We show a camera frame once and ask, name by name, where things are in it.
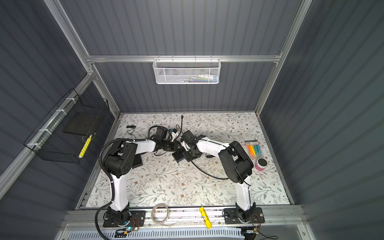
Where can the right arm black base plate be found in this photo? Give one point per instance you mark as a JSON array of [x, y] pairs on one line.
[[238, 216]]

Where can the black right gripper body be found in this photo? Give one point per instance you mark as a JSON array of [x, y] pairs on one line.
[[189, 155]]

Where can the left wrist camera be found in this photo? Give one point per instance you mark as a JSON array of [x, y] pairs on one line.
[[164, 134]]

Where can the black network switch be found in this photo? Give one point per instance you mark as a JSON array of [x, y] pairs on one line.
[[138, 162], [178, 155]]

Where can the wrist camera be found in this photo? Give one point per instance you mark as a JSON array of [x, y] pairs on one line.
[[189, 137], [164, 134]]

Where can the pink black tape roll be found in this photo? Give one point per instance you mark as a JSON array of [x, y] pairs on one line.
[[261, 164]]

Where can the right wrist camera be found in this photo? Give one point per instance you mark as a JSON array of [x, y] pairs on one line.
[[189, 137]]

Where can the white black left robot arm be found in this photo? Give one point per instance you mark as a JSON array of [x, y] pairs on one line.
[[116, 159]]

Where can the yellow marker in black basket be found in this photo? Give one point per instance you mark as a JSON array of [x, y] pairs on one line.
[[85, 147]]

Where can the coloured marker pack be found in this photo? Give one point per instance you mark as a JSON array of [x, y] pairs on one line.
[[254, 149]]

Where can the black wire mesh basket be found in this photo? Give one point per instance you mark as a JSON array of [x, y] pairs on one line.
[[62, 136]]

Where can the yellow glue stick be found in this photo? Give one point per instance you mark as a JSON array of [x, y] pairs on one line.
[[205, 217]]

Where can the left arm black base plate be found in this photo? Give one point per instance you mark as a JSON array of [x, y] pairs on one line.
[[114, 219]]

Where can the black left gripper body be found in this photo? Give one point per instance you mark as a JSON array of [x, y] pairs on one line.
[[170, 146]]

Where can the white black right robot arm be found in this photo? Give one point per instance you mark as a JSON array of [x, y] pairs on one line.
[[236, 163]]

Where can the white wire mesh basket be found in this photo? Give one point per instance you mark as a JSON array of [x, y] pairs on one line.
[[187, 72]]

